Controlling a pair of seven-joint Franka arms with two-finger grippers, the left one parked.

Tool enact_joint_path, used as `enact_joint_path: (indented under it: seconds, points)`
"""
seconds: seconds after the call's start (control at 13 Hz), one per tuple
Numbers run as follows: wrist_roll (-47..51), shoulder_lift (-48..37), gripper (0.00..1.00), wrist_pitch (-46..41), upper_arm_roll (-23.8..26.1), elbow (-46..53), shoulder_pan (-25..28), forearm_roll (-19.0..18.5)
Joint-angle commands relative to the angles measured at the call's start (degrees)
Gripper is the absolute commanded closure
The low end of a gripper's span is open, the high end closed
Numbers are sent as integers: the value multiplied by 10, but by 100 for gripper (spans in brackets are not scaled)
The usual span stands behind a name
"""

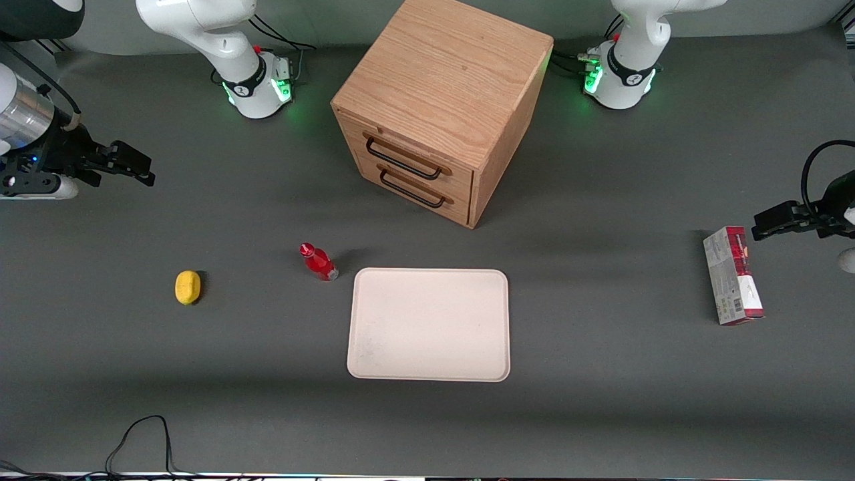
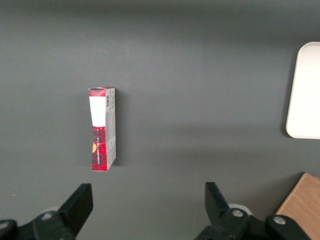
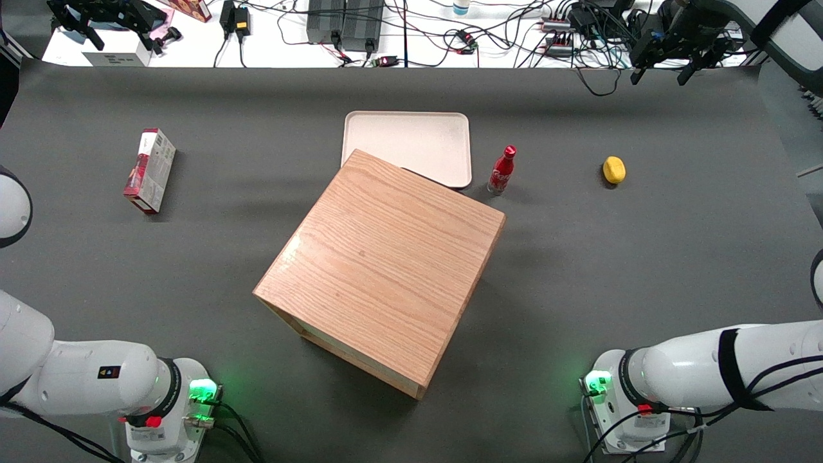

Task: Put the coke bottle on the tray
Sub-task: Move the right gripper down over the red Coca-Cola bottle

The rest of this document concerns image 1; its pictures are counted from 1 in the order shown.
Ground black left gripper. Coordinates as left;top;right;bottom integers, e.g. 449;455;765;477
751;170;855;242

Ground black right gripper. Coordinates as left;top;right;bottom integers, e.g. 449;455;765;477
0;127;156;189

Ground red coke bottle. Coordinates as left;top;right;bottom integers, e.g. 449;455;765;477
299;243;339;283

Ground cream plastic tray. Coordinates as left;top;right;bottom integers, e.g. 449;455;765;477
346;267;512;383

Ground red grey carton box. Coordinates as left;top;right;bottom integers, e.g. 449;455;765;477
702;226;765;327

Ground yellow lemon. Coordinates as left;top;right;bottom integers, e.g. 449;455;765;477
174;270;202;306

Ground wooden drawer cabinet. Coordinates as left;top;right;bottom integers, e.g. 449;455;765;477
331;0;554;230

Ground black left gripper cable loop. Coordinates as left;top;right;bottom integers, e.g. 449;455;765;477
801;140;855;216

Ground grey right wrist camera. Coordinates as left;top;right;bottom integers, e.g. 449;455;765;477
0;171;80;201

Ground dark frame rail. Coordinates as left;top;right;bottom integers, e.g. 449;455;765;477
30;37;71;58

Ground black right base cables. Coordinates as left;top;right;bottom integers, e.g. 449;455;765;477
248;13;317;86

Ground black base cables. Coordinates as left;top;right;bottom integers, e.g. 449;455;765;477
248;13;317;86
552;16;625;75

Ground black left base cables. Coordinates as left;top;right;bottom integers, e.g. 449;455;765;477
552;16;625;75

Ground black drawer handle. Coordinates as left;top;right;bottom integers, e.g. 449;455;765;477
363;133;454;182
378;166;456;210

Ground black looped floor cable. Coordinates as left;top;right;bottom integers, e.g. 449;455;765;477
104;415;201;479

